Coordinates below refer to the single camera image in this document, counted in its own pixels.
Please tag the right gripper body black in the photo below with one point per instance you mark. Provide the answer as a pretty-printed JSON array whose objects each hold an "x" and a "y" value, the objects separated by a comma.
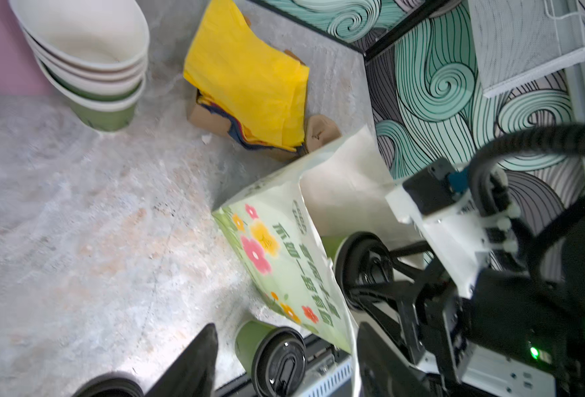
[{"x": 509, "y": 314}]

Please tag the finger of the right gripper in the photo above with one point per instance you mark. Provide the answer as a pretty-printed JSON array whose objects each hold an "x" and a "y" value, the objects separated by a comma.
[{"x": 395, "y": 292}]

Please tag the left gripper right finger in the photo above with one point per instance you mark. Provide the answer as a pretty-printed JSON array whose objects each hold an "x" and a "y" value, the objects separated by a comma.
[{"x": 382, "y": 372}]

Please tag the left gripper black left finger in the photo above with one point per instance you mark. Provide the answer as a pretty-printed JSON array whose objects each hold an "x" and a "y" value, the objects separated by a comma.
[{"x": 194, "y": 371}]

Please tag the black cup lid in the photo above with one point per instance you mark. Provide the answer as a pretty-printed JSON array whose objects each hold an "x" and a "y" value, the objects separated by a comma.
[
  {"x": 361, "y": 260},
  {"x": 279, "y": 364}
]

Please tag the green paper coffee cup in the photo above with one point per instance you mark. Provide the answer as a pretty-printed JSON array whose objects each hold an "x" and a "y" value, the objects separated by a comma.
[{"x": 333, "y": 244}]

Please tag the white paper gift bag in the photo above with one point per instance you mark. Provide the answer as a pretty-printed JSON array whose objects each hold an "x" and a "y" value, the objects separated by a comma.
[{"x": 276, "y": 227}]

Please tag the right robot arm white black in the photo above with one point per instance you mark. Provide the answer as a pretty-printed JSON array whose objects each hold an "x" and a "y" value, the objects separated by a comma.
[{"x": 553, "y": 256}]

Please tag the stack of black cup lids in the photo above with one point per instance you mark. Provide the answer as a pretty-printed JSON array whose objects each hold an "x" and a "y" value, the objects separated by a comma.
[{"x": 110, "y": 385}]

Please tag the brown pulp cup carrier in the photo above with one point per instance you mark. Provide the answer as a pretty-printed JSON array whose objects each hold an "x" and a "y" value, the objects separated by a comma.
[{"x": 320, "y": 131}]

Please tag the yellow napkin stack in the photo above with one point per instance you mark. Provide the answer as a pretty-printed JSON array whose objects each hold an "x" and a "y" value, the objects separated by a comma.
[{"x": 263, "y": 88}]

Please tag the stack of green paper cups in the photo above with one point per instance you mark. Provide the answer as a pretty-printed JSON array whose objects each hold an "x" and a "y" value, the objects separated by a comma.
[{"x": 94, "y": 53}]

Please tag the pink holder with straws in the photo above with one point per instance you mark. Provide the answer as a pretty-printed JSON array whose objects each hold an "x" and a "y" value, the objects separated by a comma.
[{"x": 19, "y": 73}]

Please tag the clear acrylic wall holder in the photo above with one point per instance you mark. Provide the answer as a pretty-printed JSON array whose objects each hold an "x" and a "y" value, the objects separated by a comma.
[{"x": 517, "y": 42}]

